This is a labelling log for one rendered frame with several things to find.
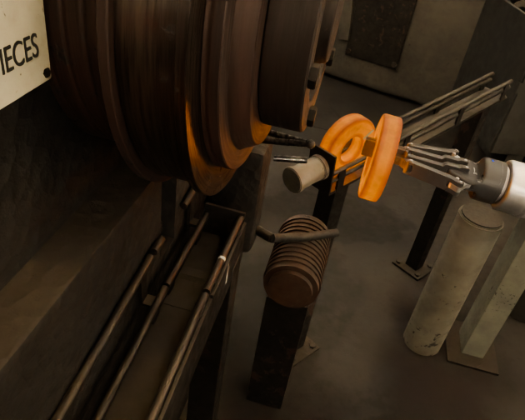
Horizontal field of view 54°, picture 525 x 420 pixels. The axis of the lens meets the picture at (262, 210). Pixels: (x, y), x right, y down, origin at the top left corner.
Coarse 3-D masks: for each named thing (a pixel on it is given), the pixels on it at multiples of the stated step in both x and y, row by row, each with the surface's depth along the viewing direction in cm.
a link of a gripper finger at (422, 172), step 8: (408, 160) 87; (416, 168) 87; (424, 168) 86; (432, 168) 87; (416, 176) 88; (424, 176) 87; (432, 176) 86; (440, 176) 86; (448, 176) 85; (432, 184) 87; (440, 184) 86; (456, 184) 85; (456, 192) 85
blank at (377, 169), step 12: (384, 120) 87; (396, 120) 87; (384, 132) 85; (396, 132) 85; (384, 144) 84; (396, 144) 84; (372, 156) 87; (384, 156) 84; (372, 168) 85; (384, 168) 85; (360, 180) 98; (372, 180) 86; (384, 180) 86; (360, 192) 90; (372, 192) 88
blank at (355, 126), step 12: (348, 120) 114; (360, 120) 115; (336, 132) 113; (348, 132) 115; (360, 132) 117; (372, 132) 120; (324, 144) 115; (336, 144) 114; (360, 144) 121; (348, 156) 122; (360, 156) 123; (336, 168) 119; (348, 168) 123
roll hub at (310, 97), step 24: (288, 0) 45; (312, 0) 45; (336, 0) 52; (264, 24) 47; (288, 24) 46; (312, 24) 46; (336, 24) 58; (264, 48) 48; (288, 48) 47; (312, 48) 47; (264, 72) 49; (288, 72) 49; (264, 96) 52; (288, 96) 51; (312, 96) 63; (264, 120) 57; (288, 120) 55
